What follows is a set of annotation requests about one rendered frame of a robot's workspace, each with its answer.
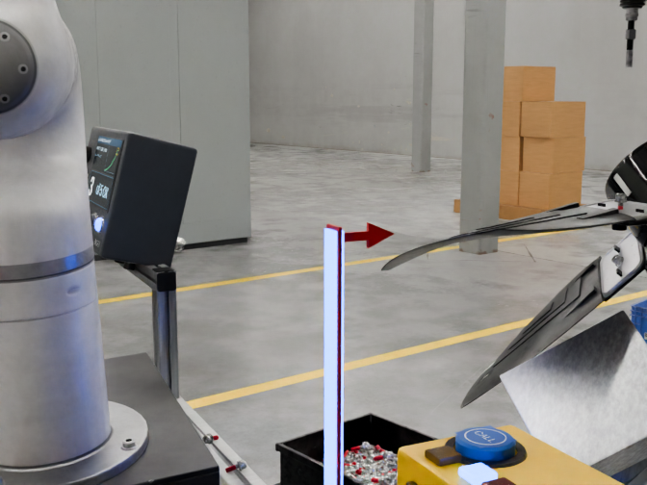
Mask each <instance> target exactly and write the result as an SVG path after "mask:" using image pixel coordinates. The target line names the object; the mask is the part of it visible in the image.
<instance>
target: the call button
mask: <svg viewBox="0 0 647 485"><path fill-rule="evenodd" d="M454 433H455V434H457V435H456V436H455V451H457V452H458V453H460V454H461V455H462V456H464V457H467V458H470V459H474V460H480V461H502V460H506V459H509V458H512V457H514V456H515V446H516V442H515V441H517V440H515V439H514V438H513V437H512V436H511V435H510V434H508V433H507V432H505V431H502V430H501V429H497V428H494V427H493V426H491V425H488V426H484V427H471V428H467V429H464V430H462V431H459V432H454Z"/></svg>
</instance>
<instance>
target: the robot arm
mask: <svg viewBox="0 0 647 485"><path fill-rule="evenodd" d="M147 443H148V428H147V424H146V421H145V419H144V418H143V417H142V415H141V414H139V413H138V412H136V411H135V410H134V409H132V408H129V407H127V406H125V405H122V404H118V403H115V402H111V401H108V393H107V382H106V372H105V362H104V352H103V342H102V332H101V321H100V312H99V301H98V293H97V282H96V271H95V261H94V251H93V240H92V231H91V211H90V200H89V185H88V168H87V150H86V136H85V120H84V107H83V93H82V82H81V72H80V65H79V59H78V54H77V49H76V45H75V42H74V39H73V37H72V35H71V33H70V32H69V30H68V28H67V27H66V25H65V23H64V22H63V21H62V19H61V16H60V13H59V10H58V7H57V4H56V2H55V0H0V485H97V484H99V483H101V482H103V481H106V480H108V479H110V478H112V477H114V476H115V475H117V474H119V473H120V472H123V471H125V470H126V469H127V468H128V467H130V466H131V465H132V464H133V463H135V462H136V461H137V460H138V459H139V457H140V456H141V455H142V454H143V452H144V450H145V448H146V446H147Z"/></svg>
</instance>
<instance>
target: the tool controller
mask: <svg viewBox="0 0 647 485"><path fill-rule="evenodd" d="M86 150H87V168H88V184H89V180H90V176H91V170H92V169H93V170H96V171H98V173H97V178H96V182H95V186H94V191H93V195H92V200H91V202H90V209H91V214H92V213H93V212H97V218H99V217H104V225H103V229H102V232H101V233H100V234H98V233H97V231H96V230H95V228H93V229H91V231H92V240H93V251H94V252H95V253H97V254H98V255H99V256H100V257H102V258H104V259H110V260H115V262H116V263H120V264H124V266H123V268H125V269H129V270H135V266H136V264H137V265H142V266H155V267H158V265H166V266H168V267H171V263H172V259H173V255H174V251H177V252H181V251H183V249H184V245H185V241H184V239H181V238H178V234H179V230H180V226H181V221H182V217H183V214H184V209H185V205H186V201H187V196H188V192H189V188H190V184H191V180H192V176H193V171H194V165H195V159H196V155H197V149H195V148H194V147H190V146H187V145H183V144H179V143H175V142H171V141H167V140H160V139H156V138H152V137H149V136H145V135H141V134H137V133H133V132H127V131H121V130H116V129H109V128H103V127H97V126H95V127H92V129H91V136H90V141H89V145H88V146H86Z"/></svg>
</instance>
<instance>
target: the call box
mask: <svg viewBox="0 0 647 485"><path fill-rule="evenodd" d="M496 428H497V429H501V430H502V431H505V432H507V433H508V434H510V435H511V436H512V437H513V438H514V439H515V440H517V441H515V442H516V446H515V456H514V457H512V458H509V459H506V460H502V461H480V460H474V459H470V458H467V457H464V456H462V455H461V461H460V462H459V463H454V464H450V465H446V466H442V467H439V466H437V465H435V464H434V463H432V462H431V461H429V460H428V459H427V458H426V457H425V450H426V449H429V448H434V447H442V446H448V447H450V448H452V449H454V450H455V436H453V437H449V438H444V439H440V440H435V441H430V442H425V443H420V444H416V445H411V446H406V447H401V448H399V451H398V476H397V485H406V482H408V481H414V482H415V483H417V484H418V485H473V484H471V483H470V482H468V481H467V480H465V479H464V478H462V477H461V476H459V474H458V469H459V468H460V467H464V466H469V465H473V464H476V463H482V464H484V465H485V466H487V467H488V468H490V469H492V470H493V471H495V472H496V473H497V474H498V478H501V477H505V478H507V479H508V480H510V481H512V482H513V483H515V484H516V485H624V484H622V483H621V482H619V481H617V480H615V479H613V478H611V477H609V476H607V475H606V474H604V473H602V472H599V471H597V470H595V469H593V468H591V467H590V466H588V465H586V464H585V463H583V462H581V461H579V460H577V459H576V458H574V457H572V456H570V455H568V454H566V453H564V452H562V451H560V450H559V449H557V448H555V447H552V446H550V445H548V444H546V443H544V442H543V441H541V440H539V439H537V438H535V437H533V436H532V435H530V434H529V433H527V432H525V431H523V430H521V429H519V428H517V427H515V426H513V425H506V426H501V427H496Z"/></svg>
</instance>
